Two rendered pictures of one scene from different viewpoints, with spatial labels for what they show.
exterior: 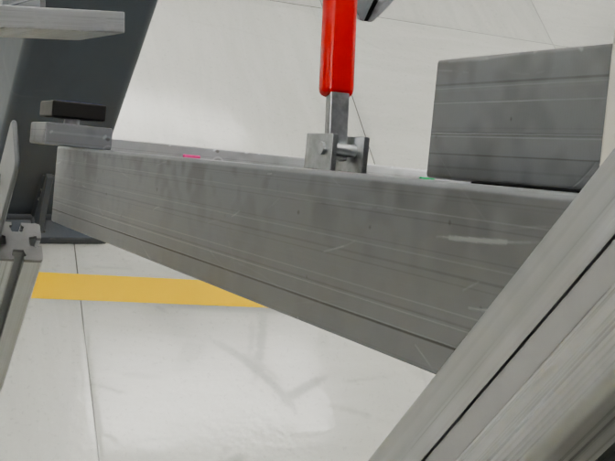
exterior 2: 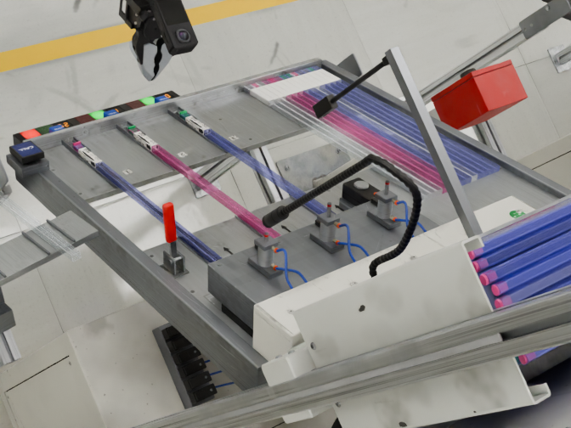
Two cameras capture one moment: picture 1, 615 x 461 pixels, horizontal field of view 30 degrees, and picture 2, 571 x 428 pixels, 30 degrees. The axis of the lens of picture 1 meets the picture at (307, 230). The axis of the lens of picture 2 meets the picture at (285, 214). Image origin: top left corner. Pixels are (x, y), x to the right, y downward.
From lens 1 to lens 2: 1.17 m
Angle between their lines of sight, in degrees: 32
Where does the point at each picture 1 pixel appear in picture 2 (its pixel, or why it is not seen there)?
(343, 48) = (172, 228)
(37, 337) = not seen: outside the picture
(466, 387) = (230, 408)
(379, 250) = (200, 332)
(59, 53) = not seen: outside the picture
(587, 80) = (249, 305)
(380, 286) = (202, 340)
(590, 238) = (250, 402)
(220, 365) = (53, 104)
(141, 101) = not seen: outside the picture
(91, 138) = (41, 167)
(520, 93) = (233, 294)
